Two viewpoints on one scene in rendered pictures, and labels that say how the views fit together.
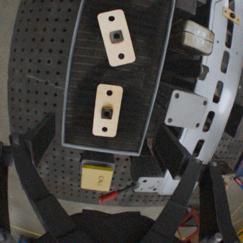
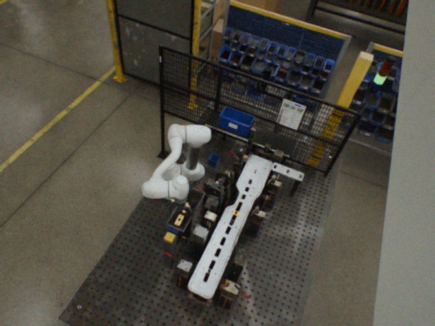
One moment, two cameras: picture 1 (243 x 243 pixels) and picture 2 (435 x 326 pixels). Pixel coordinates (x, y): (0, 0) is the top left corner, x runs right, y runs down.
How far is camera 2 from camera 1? 2.37 m
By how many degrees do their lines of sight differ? 62
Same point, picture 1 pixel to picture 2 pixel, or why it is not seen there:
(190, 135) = (207, 255)
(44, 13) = (157, 207)
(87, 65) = (178, 210)
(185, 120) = (199, 233)
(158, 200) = not seen: outside the picture
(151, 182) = (185, 263)
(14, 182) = not seen: outside the picture
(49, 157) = (118, 287)
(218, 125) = (223, 255)
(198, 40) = (210, 216)
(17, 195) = not seen: outside the picture
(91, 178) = (168, 235)
